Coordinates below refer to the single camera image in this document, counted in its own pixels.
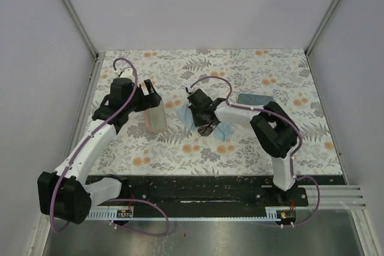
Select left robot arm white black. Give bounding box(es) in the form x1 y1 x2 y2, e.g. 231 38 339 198
37 77 161 224

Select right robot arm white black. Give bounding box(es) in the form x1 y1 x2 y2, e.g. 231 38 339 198
187 89 302 206

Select pink glasses case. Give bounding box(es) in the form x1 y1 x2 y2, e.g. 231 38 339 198
143 100 168 134

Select aluminium frame post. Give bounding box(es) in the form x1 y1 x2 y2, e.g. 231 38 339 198
304 0 342 58
61 0 99 59

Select left aluminium frame post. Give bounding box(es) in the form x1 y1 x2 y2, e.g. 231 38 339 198
61 0 99 59

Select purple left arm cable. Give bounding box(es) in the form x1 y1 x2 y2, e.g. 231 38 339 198
49 57 171 236

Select black sunglasses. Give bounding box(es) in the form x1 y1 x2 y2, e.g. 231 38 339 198
197 122 217 137

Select blue-grey glasses case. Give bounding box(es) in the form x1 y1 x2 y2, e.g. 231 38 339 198
237 93 274 106

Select right aluminium frame post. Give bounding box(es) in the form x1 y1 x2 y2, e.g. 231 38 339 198
304 0 342 58

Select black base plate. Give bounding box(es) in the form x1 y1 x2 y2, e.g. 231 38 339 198
95 174 310 218

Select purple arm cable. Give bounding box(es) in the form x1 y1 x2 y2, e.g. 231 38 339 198
185 76 321 229
49 57 171 236

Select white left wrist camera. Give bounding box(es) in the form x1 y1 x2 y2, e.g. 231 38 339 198
118 69 135 81

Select light blue cloth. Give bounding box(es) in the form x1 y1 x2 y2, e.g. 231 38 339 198
176 105 196 131
214 122 232 141

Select white slotted cable duct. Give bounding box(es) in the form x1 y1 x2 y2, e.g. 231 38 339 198
86 206 289 222

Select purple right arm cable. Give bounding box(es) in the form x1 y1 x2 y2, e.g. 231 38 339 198
185 76 321 229

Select floral table mat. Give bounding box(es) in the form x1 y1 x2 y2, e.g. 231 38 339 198
91 49 342 175

